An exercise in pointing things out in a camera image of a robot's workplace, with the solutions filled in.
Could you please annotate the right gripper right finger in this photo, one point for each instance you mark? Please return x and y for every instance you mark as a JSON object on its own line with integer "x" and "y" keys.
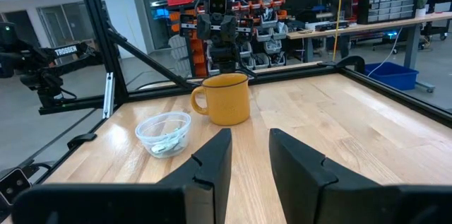
{"x": 303, "y": 188}

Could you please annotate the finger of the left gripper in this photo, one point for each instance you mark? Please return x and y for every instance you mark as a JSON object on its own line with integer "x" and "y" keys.
{"x": 229, "y": 28}
{"x": 204, "y": 28}

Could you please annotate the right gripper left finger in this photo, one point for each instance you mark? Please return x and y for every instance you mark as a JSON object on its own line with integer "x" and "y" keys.
{"x": 208, "y": 188}

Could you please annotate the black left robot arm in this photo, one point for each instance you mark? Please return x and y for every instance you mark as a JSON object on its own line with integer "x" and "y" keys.
{"x": 223, "y": 56}

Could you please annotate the yellow enamel mug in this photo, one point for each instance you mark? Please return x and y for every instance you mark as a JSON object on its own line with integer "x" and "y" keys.
{"x": 226, "y": 104}

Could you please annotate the clear plastic bowl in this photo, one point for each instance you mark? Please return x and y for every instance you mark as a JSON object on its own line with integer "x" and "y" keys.
{"x": 148, "y": 128}

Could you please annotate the wooden workbench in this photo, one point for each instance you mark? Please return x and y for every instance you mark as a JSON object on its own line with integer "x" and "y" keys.
{"x": 353, "y": 28}

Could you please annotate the black table clamp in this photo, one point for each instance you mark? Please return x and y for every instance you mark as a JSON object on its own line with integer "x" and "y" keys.
{"x": 353, "y": 62}
{"x": 79, "y": 140}

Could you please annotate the blue plastic bin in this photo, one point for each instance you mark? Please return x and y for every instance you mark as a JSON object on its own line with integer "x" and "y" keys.
{"x": 392, "y": 77}

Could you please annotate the black parts drawer cabinet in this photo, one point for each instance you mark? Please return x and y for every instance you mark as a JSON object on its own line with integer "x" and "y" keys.
{"x": 388, "y": 1}

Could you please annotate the white plant pot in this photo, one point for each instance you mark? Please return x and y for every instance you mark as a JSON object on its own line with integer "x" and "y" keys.
{"x": 420, "y": 12}

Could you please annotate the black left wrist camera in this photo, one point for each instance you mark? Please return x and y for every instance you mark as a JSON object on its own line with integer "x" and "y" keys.
{"x": 217, "y": 5}

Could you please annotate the black aluminium table frame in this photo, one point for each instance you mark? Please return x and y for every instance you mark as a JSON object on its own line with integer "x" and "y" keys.
{"x": 102, "y": 40}

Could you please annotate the silver aluminium bracket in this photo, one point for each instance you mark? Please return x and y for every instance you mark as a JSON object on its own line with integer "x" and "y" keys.
{"x": 108, "y": 93}

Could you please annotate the table-level camera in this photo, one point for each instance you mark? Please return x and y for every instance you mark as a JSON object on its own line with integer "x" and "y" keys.
{"x": 14, "y": 185}

